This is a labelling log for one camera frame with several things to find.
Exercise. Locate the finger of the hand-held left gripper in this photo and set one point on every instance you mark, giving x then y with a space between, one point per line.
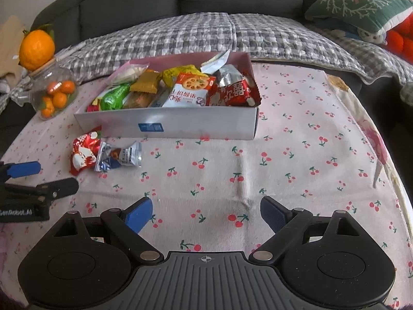
61 187
25 169

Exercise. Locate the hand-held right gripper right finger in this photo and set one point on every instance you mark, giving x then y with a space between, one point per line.
274 214

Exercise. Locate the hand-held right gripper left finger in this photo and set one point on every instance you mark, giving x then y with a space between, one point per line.
138 214

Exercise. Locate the silver and blue snack packet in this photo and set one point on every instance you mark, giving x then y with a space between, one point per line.
119 156

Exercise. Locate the pink cardboard box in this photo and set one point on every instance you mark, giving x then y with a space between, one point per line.
167 122

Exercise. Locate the green snack packet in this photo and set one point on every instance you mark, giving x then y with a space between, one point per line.
113 98

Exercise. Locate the orange and silver snack packet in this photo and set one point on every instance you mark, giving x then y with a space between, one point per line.
137 100

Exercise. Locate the small white bread packet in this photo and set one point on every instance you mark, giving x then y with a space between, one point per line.
129 74

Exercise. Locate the gold snack packet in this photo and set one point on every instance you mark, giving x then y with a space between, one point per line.
145 82

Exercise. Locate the white cookie print snack packet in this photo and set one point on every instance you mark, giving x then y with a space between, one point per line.
188 90

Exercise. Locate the yellow snack packet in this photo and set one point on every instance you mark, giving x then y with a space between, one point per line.
180 71

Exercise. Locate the cherry print tablecloth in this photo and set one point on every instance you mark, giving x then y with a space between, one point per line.
290 168

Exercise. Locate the cluster of small oranges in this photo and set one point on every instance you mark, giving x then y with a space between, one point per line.
59 100

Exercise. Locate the glass jar with spout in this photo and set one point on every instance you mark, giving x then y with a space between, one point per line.
35 90

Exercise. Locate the cork jar lid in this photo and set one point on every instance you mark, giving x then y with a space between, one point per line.
43 67

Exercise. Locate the large orange with leaves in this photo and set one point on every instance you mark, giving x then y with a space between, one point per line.
36 50

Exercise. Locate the floral cloth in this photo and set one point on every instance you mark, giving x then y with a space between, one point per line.
371 129

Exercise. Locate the beige plush cloth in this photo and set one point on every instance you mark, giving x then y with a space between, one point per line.
11 38

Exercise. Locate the grey plaid blanket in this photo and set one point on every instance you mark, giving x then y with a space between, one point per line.
226 35

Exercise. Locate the blue plush doll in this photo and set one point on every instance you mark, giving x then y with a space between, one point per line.
371 35

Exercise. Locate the orange plush toy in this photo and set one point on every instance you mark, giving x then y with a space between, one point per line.
400 42

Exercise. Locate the green embroidered cushion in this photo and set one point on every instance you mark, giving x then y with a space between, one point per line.
355 6

